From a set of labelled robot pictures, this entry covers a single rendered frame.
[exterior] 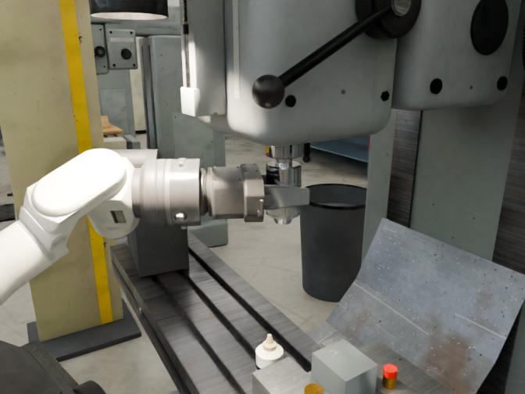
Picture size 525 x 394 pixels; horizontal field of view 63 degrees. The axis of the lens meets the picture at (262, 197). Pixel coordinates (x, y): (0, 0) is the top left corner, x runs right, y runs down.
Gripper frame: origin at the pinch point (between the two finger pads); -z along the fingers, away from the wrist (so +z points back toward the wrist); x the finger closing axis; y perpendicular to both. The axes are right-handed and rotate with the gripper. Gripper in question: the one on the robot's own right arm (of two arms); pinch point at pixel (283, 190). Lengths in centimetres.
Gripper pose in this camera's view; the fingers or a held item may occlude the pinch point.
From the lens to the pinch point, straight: 58.0
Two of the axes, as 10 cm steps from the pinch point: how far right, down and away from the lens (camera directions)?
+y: -0.1, 9.5, 3.0
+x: -1.0, -3.0, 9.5
